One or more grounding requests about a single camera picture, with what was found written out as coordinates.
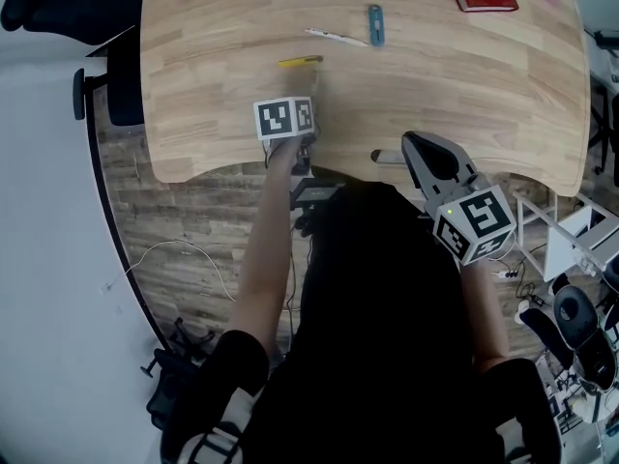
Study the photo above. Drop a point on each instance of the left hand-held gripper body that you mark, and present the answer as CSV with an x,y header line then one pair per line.
x,y
275,119

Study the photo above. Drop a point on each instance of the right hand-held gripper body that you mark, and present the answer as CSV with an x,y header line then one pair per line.
x,y
447,167

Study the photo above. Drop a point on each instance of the black metal stand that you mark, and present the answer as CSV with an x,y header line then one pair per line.
x,y
604,124

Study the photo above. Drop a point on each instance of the white metal rack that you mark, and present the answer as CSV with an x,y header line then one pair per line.
x,y
580,240

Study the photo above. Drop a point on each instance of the small black screen device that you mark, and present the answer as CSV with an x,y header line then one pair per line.
x,y
314,194

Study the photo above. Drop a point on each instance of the teal utility knife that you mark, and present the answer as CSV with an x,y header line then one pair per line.
x,y
376,24

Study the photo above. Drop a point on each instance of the person's left forearm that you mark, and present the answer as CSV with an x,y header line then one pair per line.
x,y
266,249

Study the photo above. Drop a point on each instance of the person's black clothing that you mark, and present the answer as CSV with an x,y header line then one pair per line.
x,y
377,356

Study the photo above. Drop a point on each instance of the yellow pen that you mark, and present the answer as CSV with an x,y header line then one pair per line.
x,y
300,61

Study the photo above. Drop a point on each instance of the person's right forearm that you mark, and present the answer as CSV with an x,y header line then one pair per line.
x,y
481,317

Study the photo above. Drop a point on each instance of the black and white chair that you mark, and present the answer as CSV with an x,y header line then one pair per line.
x,y
578,327

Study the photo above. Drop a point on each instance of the black desk leg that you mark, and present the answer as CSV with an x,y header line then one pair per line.
x,y
123,85

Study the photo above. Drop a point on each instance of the white pen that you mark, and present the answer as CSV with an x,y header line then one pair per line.
x,y
333,37

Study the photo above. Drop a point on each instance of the white power strip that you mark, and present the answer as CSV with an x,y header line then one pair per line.
x,y
507,274

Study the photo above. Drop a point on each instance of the black chair base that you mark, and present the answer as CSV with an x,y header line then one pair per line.
x,y
169,385

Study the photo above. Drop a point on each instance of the wooden desk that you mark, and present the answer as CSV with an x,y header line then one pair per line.
x,y
435,90

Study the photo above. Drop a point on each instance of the black office chair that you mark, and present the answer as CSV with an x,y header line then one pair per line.
x,y
67,3

